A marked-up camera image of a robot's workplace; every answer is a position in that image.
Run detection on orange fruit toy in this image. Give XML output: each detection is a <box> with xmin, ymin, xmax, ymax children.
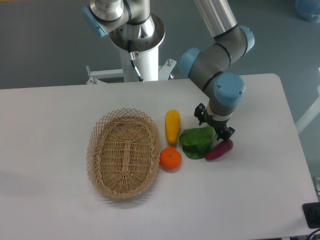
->
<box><xmin>159</xmin><ymin>146</ymin><xmax>182</xmax><ymax>171</ymax></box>

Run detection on blue plastic bag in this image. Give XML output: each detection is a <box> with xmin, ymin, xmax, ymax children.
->
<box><xmin>295</xmin><ymin>0</ymin><xmax>320</xmax><ymax>23</ymax></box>

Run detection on purple sweet potato toy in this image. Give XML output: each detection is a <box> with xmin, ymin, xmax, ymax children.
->
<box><xmin>204</xmin><ymin>139</ymin><xmax>234</xmax><ymax>161</ymax></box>

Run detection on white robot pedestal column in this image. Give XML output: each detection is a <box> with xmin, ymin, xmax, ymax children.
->
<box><xmin>109</xmin><ymin>13</ymin><xmax>165</xmax><ymax>82</ymax></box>

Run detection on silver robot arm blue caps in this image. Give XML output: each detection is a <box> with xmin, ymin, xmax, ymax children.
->
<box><xmin>82</xmin><ymin>0</ymin><xmax>255</xmax><ymax>141</ymax></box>

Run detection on woven wicker basket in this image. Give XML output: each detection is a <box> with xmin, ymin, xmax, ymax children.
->
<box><xmin>86</xmin><ymin>108</ymin><xmax>161</xmax><ymax>199</ymax></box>

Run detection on black cable on pedestal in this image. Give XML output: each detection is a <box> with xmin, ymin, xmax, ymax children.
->
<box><xmin>126</xmin><ymin>39</ymin><xmax>145</xmax><ymax>83</ymax></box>

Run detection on white metal stand frame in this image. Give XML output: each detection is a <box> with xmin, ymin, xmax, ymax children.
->
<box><xmin>85</xmin><ymin>58</ymin><xmax>177</xmax><ymax>85</ymax></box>

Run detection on black device at table corner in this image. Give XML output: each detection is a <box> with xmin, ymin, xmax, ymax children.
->
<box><xmin>302</xmin><ymin>202</ymin><xmax>320</xmax><ymax>229</ymax></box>

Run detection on green bok choy vegetable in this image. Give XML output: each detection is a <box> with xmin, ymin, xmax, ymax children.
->
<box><xmin>179</xmin><ymin>126</ymin><xmax>217</xmax><ymax>160</ymax></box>

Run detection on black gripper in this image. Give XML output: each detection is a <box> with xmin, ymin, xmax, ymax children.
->
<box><xmin>194</xmin><ymin>103</ymin><xmax>235</xmax><ymax>142</ymax></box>

